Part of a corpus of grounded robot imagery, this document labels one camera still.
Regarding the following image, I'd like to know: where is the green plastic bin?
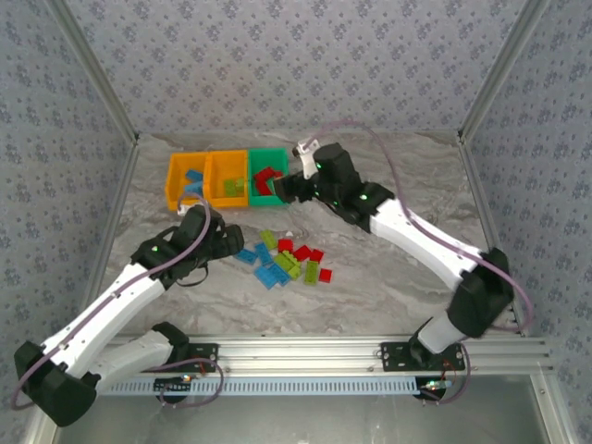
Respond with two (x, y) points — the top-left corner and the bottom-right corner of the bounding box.
(246, 147), (291, 208)

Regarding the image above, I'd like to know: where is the orange plastic bin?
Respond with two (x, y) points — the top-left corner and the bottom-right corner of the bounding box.
(165, 152), (212, 213)
(203, 150), (251, 210)

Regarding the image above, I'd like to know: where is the small circuit board with LED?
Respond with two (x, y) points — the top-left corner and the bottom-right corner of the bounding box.
(418, 379), (453, 400)
(154, 375), (194, 393)

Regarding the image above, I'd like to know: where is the grey metal panel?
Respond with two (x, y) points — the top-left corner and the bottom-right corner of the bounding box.
(55, 395), (547, 444)

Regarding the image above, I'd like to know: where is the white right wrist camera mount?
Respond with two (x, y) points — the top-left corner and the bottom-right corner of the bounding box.
(292, 138), (321, 179)

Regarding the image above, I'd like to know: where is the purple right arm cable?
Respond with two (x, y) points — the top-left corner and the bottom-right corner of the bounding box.
(304, 119), (533, 407)

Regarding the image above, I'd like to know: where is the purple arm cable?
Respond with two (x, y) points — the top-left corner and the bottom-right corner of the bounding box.
(9, 191), (226, 411)
(304, 119), (533, 407)

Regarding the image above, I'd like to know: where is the aluminium table side rail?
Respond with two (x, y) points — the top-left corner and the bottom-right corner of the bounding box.
(457, 136), (531, 337)
(68, 136), (142, 341)

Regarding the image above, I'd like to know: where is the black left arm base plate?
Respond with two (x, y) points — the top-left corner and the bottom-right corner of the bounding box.
(134, 342), (220, 374)

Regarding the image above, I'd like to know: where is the aluminium mounting rail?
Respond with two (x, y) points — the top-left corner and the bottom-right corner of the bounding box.
(105, 336), (555, 375)

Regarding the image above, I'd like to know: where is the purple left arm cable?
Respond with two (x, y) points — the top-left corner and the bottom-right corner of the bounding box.
(9, 191), (226, 411)

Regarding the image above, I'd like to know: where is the light blue slotted cable duct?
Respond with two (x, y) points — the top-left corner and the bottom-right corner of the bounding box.
(94, 376), (418, 398)

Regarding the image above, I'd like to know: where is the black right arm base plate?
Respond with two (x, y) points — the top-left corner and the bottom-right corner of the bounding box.
(379, 341), (466, 374)

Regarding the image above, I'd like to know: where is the aluminium frame post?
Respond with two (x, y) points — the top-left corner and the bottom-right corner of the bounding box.
(45, 0), (141, 142)
(456, 0), (552, 142)

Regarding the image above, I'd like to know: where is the aluminium frame leg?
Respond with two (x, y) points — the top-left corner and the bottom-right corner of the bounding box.
(529, 373), (582, 444)
(22, 406), (70, 444)

